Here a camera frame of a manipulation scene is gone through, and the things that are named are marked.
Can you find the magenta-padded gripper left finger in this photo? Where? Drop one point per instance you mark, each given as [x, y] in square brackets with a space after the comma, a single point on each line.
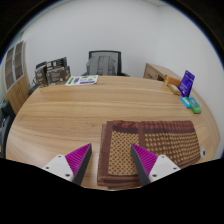
[60, 165]

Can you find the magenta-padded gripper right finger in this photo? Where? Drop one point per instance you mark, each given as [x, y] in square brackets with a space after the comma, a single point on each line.
[162, 165]

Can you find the brown patterned towel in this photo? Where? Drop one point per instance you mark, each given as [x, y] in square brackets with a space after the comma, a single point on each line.
[166, 140]

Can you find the blue small box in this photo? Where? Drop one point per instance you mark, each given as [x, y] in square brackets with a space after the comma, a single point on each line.
[185, 102]

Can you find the black leather armchair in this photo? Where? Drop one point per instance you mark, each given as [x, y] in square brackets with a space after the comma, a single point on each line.
[5, 123]

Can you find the teal flat box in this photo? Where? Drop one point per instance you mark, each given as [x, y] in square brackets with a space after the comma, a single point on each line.
[193, 101]

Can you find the small tan box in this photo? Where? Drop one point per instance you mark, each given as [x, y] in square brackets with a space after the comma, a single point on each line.
[174, 89]

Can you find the orange box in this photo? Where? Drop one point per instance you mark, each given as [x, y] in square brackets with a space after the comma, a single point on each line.
[171, 80]

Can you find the purple standing card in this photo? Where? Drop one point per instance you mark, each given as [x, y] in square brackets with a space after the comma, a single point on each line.
[186, 83]

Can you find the white printed leaflet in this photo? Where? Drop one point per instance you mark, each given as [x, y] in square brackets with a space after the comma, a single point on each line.
[82, 80]

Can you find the dark printed cardboard box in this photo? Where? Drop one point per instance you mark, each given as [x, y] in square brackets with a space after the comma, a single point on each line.
[56, 63]
[58, 76]

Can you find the small dark cardboard box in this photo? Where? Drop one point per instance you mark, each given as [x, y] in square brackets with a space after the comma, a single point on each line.
[40, 76]

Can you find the low wooden side cabinet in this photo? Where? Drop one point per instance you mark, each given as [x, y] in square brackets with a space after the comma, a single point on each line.
[156, 71]

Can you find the wooden glass-door cabinet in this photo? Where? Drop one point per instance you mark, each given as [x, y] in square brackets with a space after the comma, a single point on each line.
[15, 76]

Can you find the grey mesh office chair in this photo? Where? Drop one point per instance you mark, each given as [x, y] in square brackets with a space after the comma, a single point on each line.
[104, 64]

